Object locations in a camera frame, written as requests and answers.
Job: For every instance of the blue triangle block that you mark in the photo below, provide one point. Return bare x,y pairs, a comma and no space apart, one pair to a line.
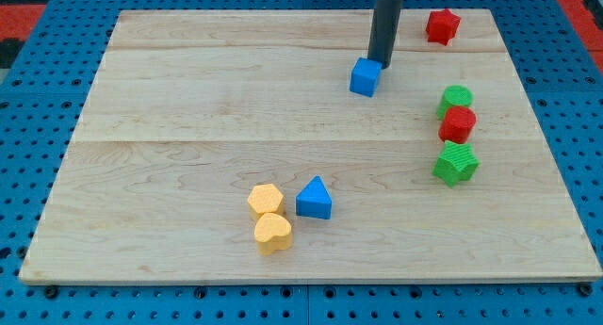
314,201

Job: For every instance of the yellow heart block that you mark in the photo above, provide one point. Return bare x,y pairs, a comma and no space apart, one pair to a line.
272,233

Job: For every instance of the red star block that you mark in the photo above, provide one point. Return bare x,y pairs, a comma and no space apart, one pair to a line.
442,26

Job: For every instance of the light wooden board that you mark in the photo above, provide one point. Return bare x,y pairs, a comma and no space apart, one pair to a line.
190,109

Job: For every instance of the yellow hexagon block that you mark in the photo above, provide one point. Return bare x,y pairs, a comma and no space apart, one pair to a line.
266,198

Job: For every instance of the green cylinder block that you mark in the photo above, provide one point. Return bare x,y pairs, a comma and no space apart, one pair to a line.
454,95

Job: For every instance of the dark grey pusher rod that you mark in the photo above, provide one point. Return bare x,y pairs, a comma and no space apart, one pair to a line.
384,28

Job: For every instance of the blue cube block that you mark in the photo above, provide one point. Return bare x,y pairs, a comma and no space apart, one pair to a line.
364,77

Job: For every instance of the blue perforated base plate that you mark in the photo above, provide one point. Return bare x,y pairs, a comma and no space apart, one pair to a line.
47,85

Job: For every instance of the green star block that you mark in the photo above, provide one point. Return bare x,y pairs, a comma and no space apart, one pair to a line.
455,163

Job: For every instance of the red cylinder block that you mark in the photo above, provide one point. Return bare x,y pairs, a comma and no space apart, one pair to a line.
457,124

